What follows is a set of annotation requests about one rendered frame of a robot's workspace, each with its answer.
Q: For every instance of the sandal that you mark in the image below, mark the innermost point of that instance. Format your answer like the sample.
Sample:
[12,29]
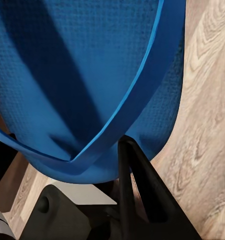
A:
[77,75]

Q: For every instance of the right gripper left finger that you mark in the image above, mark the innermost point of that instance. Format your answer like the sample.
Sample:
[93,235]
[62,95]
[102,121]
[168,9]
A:
[7,155]

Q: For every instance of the bed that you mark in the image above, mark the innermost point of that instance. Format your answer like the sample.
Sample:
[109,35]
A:
[12,179]

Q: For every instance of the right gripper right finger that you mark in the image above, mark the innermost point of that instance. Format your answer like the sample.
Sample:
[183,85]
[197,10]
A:
[167,221]

